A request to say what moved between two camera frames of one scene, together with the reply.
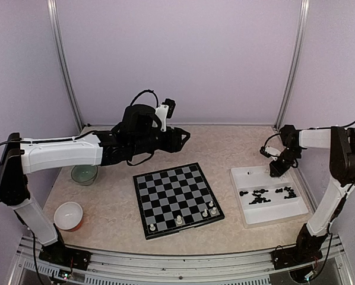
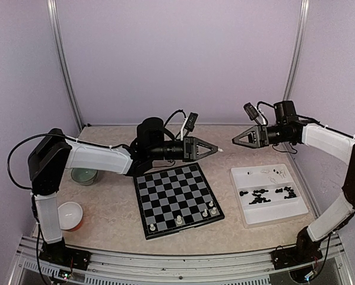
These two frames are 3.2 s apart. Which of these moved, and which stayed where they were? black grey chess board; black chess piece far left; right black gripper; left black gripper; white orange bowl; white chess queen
Moved: right black gripper; left black gripper
Stayed: black grey chess board; white chess queen; white orange bowl; black chess piece far left
